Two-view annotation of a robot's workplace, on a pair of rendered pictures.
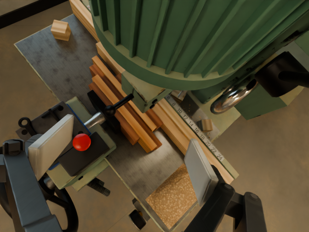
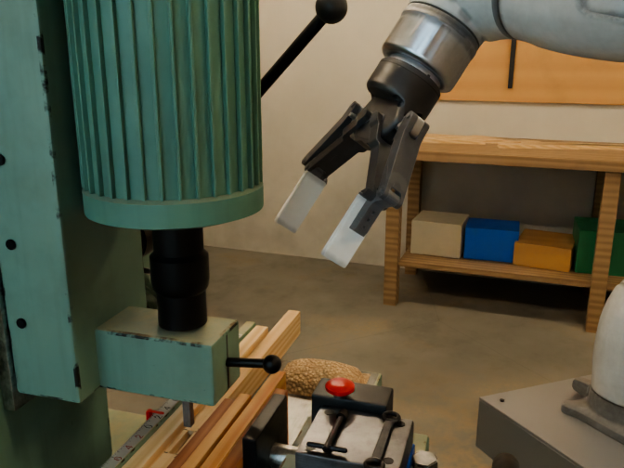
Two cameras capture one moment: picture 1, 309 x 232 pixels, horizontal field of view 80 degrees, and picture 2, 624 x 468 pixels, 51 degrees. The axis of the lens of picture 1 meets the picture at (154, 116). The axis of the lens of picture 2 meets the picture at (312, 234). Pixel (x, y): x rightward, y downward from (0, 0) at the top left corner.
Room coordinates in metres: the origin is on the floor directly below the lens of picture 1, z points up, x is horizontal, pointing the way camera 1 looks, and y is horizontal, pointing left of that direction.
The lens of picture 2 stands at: (0.02, 0.69, 1.36)
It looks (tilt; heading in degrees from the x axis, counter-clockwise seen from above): 16 degrees down; 270
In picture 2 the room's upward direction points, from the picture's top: straight up
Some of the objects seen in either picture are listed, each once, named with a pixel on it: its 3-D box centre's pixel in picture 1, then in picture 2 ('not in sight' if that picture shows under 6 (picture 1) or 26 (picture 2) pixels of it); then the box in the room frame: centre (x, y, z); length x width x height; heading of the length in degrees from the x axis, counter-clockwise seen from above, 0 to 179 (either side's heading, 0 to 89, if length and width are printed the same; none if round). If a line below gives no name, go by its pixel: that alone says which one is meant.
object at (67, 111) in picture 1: (64, 140); (356, 434); (-0.02, 0.12, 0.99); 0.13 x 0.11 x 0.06; 73
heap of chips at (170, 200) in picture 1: (178, 195); (320, 372); (0.01, -0.15, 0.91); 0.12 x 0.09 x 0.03; 163
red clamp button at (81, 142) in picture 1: (82, 142); (340, 386); (-0.01, 0.08, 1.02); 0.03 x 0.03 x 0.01
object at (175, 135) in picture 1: (169, 128); (224, 407); (0.13, -0.05, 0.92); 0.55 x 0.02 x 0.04; 73
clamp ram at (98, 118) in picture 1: (94, 122); (293, 459); (0.04, 0.10, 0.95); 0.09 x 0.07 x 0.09; 73
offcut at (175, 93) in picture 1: (177, 95); not in sight; (0.27, -0.03, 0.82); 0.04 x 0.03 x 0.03; 93
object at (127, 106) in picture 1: (124, 107); not in sight; (0.11, 0.07, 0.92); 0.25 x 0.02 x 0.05; 73
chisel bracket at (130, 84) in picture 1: (160, 77); (169, 358); (0.18, 0.03, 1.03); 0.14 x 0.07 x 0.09; 163
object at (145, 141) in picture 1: (123, 115); (249, 444); (0.09, 0.06, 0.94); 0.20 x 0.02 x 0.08; 73
